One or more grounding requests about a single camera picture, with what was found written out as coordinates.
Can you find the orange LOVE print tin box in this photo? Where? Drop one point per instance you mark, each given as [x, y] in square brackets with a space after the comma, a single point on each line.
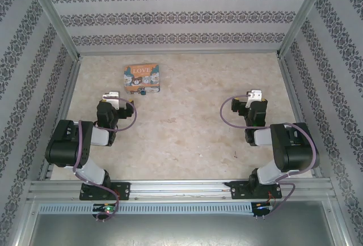
[141, 76]

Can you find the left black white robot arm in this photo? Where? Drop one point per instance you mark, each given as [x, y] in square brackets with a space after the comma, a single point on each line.
[65, 144]

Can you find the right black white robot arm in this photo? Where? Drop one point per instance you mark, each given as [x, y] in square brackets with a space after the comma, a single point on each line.
[295, 149]

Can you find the circuit board with yellow light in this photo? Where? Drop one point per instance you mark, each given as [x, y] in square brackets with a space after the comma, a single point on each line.
[262, 206]

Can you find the circuit board with green light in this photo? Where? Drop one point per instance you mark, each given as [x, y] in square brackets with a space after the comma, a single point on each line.
[105, 208]

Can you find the grey metal sheet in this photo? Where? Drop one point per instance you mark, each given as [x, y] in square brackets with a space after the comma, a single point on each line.
[181, 230]

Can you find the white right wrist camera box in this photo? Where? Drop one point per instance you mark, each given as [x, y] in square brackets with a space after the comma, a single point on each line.
[254, 95]

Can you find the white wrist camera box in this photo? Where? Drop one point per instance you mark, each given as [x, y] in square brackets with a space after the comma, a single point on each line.
[254, 95]
[112, 95]

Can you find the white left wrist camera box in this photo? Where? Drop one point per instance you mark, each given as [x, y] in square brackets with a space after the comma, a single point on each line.
[112, 95]

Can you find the aluminium table side rail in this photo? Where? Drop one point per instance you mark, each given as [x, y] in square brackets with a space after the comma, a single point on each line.
[297, 110]
[61, 115]

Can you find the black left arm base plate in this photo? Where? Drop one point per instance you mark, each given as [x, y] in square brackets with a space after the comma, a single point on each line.
[124, 190]

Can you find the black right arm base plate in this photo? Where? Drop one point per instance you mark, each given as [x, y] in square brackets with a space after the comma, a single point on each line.
[236, 190]

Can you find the aluminium mounting rail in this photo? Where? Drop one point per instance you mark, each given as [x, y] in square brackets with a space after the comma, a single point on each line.
[175, 189]

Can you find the aluminium frame post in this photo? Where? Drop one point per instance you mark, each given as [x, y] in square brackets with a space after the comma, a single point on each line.
[304, 13]
[51, 13]

